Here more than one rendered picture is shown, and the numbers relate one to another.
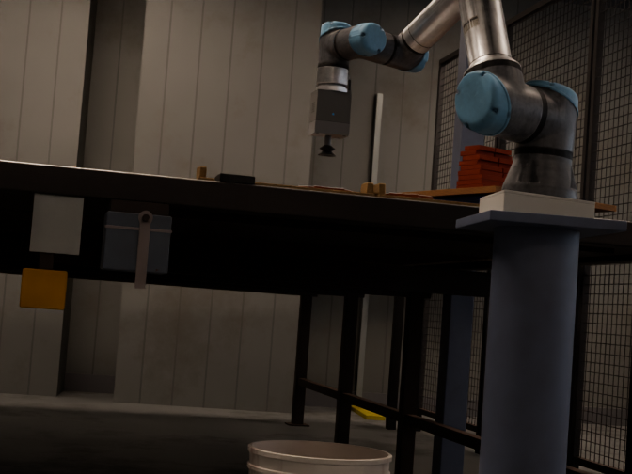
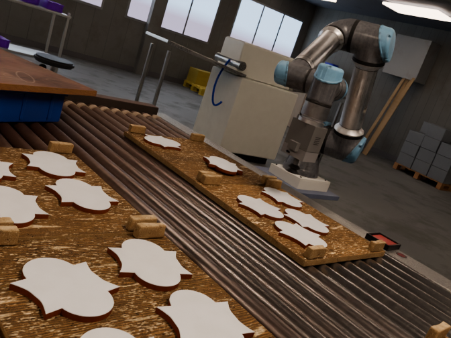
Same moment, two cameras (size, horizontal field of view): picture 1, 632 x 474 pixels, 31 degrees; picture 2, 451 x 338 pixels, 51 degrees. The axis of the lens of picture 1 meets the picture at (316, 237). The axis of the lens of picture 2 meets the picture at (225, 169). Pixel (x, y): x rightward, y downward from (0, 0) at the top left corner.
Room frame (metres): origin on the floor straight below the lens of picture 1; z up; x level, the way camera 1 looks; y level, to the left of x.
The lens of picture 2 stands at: (3.62, 1.01, 1.31)
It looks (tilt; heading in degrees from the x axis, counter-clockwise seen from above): 14 degrees down; 237
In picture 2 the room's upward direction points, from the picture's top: 19 degrees clockwise
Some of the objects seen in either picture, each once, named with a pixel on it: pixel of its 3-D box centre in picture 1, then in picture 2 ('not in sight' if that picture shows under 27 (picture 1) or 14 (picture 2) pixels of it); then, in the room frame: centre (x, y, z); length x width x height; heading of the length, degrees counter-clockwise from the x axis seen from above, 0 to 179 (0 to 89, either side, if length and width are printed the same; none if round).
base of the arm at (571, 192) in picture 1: (541, 176); (303, 160); (2.31, -0.44, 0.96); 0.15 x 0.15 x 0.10
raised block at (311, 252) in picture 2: not in sight; (315, 251); (2.87, 0.33, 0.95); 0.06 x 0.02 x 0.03; 12
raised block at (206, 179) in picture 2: not in sight; (211, 179); (2.95, -0.06, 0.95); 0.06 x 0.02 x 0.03; 12
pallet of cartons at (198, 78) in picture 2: not in sight; (217, 86); (-2.07, -9.25, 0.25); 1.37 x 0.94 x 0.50; 7
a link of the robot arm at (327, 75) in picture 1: (333, 79); (314, 111); (2.73, -0.01, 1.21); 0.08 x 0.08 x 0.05
